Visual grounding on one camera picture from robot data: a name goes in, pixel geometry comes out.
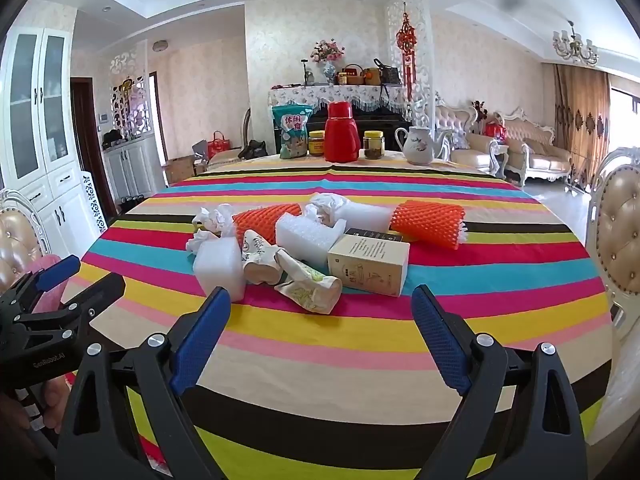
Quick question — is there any chandelier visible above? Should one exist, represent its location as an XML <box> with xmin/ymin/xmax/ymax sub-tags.
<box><xmin>551</xmin><ymin>21</ymin><xmax>600</xmax><ymax>67</ymax></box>

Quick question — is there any pink flower bouquet vase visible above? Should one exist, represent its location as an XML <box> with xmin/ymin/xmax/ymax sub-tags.
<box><xmin>311</xmin><ymin>39</ymin><xmax>346</xmax><ymax>83</ymax></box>

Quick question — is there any white teapot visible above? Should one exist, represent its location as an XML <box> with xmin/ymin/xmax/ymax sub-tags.
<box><xmin>395</xmin><ymin>124</ymin><xmax>453</xmax><ymax>166</ymax></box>

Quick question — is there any tan cardboard box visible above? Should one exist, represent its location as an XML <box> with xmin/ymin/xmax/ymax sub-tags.
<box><xmin>327</xmin><ymin>227</ymin><xmax>411</xmax><ymax>298</ymax></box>

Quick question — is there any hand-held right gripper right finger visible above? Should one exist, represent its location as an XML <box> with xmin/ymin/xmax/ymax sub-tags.
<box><xmin>410</xmin><ymin>284</ymin><xmax>588</xmax><ymax>480</ymax></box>

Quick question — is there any low white cabinet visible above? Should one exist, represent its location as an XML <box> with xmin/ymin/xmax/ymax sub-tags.
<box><xmin>102</xmin><ymin>135</ymin><xmax>168</xmax><ymax>201</ymax></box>

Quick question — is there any floral lace piano cloth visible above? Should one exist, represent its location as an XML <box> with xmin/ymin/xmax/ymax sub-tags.
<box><xmin>269</xmin><ymin>84</ymin><xmax>408</xmax><ymax>113</ymax></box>

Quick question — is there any green snack bag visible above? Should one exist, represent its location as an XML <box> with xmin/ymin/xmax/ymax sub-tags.
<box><xmin>271</xmin><ymin>102</ymin><xmax>312</xmax><ymax>160</ymax></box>

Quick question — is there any person's left hand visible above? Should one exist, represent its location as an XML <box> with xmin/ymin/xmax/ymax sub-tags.
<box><xmin>0</xmin><ymin>377</ymin><xmax>74</xmax><ymax>461</ymax></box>

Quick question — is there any dark handbag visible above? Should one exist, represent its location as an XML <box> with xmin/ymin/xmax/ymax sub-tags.
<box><xmin>372</xmin><ymin>58</ymin><xmax>402</xmax><ymax>85</ymax></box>

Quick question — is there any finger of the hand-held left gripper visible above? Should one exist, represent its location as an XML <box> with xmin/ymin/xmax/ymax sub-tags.
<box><xmin>12</xmin><ymin>274</ymin><xmax>127</xmax><ymax>348</ymax></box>
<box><xmin>0</xmin><ymin>255</ymin><xmax>82</xmax><ymax>312</ymax></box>

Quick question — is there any tall white glass-door cabinet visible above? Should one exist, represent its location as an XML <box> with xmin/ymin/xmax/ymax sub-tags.
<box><xmin>0</xmin><ymin>27</ymin><xmax>108</xmax><ymax>261</ymax></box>

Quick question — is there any clear plastic bag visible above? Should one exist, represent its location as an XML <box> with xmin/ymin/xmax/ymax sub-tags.
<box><xmin>306</xmin><ymin>192</ymin><xmax>351</xmax><ymax>223</ymax></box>

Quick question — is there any ornate tan padded chair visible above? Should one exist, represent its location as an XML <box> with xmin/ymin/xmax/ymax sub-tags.
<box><xmin>582</xmin><ymin>146</ymin><xmax>640</xmax><ymax>341</ymax></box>
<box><xmin>0</xmin><ymin>187</ymin><xmax>51</xmax><ymax>296</ymax></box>

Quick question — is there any crushed paper cup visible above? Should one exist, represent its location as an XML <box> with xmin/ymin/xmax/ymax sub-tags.
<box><xmin>241</xmin><ymin>229</ymin><xmax>288</xmax><ymax>286</ymax></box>
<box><xmin>274</xmin><ymin>249</ymin><xmax>343</xmax><ymax>316</ymax></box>

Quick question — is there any brown cardboard floor box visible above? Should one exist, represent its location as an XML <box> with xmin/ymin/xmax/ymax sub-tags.
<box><xmin>165</xmin><ymin>156</ymin><xmax>198</xmax><ymax>184</ymax></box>

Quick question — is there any red knot wall ornament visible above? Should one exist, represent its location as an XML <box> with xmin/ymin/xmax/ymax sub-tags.
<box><xmin>395</xmin><ymin>12</ymin><xmax>418</xmax><ymax>103</ymax></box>

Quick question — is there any cream ornate sofa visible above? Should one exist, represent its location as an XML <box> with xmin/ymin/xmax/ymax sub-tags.
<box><xmin>500</xmin><ymin>107</ymin><xmax>573</xmax><ymax>186</ymax></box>

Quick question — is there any white patterned floor panel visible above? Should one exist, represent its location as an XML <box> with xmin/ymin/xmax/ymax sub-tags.
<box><xmin>80</xmin><ymin>172</ymin><xmax>108</xmax><ymax>233</ymax></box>

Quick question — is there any smooth white foam block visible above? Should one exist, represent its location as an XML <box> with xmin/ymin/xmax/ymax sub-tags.
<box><xmin>192</xmin><ymin>237</ymin><xmax>247</xmax><ymax>297</ymax></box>

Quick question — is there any cream ornate armchair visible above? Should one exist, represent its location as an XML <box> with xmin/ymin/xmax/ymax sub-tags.
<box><xmin>432</xmin><ymin>97</ymin><xmax>501</xmax><ymax>171</ymax></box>

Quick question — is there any white plastic bag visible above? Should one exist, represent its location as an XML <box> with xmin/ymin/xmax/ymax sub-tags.
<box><xmin>320</xmin><ymin>200</ymin><xmax>396</xmax><ymax>236</ymax></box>
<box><xmin>275</xmin><ymin>212</ymin><xmax>348</xmax><ymax>267</ymax></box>

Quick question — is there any cream wooden chair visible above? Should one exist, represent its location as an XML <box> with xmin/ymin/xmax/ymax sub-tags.
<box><xmin>206</xmin><ymin>107</ymin><xmax>253</xmax><ymax>171</ymax></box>

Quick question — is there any striped colourful tablecloth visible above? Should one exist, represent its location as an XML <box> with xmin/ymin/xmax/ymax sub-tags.
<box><xmin>60</xmin><ymin>152</ymin><xmax>618</xmax><ymax>480</ymax></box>

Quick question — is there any white lattice partition screen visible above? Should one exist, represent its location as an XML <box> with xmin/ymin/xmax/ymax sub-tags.
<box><xmin>385</xmin><ymin>0</ymin><xmax>436</xmax><ymax>126</ymax></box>
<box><xmin>110</xmin><ymin>40</ymin><xmax>151</xmax><ymax>141</ymax></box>

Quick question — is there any orange foam net sleeve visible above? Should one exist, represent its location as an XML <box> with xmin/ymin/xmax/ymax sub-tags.
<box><xmin>389</xmin><ymin>200</ymin><xmax>468</xmax><ymax>253</ymax></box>
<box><xmin>231</xmin><ymin>203</ymin><xmax>303</xmax><ymax>246</ymax></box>

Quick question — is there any red thermos jug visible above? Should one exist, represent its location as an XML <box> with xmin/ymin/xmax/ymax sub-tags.
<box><xmin>324</xmin><ymin>101</ymin><xmax>362</xmax><ymax>163</ymax></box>

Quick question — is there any dark bag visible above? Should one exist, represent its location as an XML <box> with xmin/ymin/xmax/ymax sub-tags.
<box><xmin>237</xmin><ymin>139</ymin><xmax>271</xmax><ymax>161</ymax></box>

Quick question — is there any waste bin with pink bag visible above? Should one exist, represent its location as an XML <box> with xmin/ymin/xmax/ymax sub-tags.
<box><xmin>20</xmin><ymin>254</ymin><xmax>68</xmax><ymax>311</ymax></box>

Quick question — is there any brown patterned curtain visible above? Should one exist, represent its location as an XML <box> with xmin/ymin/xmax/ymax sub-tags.
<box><xmin>552</xmin><ymin>62</ymin><xmax>613</xmax><ymax>188</ymax></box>

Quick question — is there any jar with dark contents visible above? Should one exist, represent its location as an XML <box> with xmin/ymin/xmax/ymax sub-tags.
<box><xmin>362</xmin><ymin>130</ymin><xmax>386</xmax><ymax>160</ymax></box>

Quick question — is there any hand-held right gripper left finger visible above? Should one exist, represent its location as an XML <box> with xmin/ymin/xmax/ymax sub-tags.
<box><xmin>54</xmin><ymin>285</ymin><xmax>236</xmax><ymax>480</ymax></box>

